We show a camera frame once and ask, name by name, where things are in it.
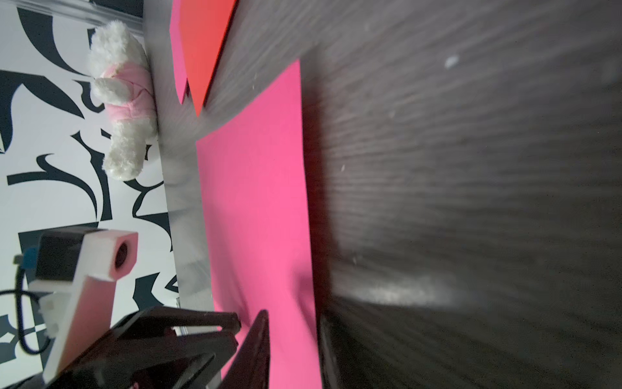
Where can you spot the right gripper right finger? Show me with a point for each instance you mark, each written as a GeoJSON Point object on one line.
{"type": "Point", "coordinates": [339, 365]}

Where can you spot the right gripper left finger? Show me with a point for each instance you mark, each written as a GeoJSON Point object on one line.
{"type": "Point", "coordinates": [251, 366]}

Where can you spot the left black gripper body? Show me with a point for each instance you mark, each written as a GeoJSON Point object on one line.
{"type": "Point", "coordinates": [168, 361]}

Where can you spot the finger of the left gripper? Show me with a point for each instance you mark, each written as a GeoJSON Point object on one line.
{"type": "Point", "coordinates": [156, 322]}

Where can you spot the magenta paper sheet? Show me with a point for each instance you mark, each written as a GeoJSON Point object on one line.
{"type": "Point", "coordinates": [179, 65]}
{"type": "Point", "coordinates": [255, 209]}

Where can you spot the red square paper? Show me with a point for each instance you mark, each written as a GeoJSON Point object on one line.
{"type": "Point", "coordinates": [203, 26]}

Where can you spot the white teddy bear pink shirt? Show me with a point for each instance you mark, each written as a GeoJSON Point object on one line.
{"type": "Point", "coordinates": [122, 81]}

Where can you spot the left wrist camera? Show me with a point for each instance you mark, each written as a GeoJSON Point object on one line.
{"type": "Point", "coordinates": [76, 271]}

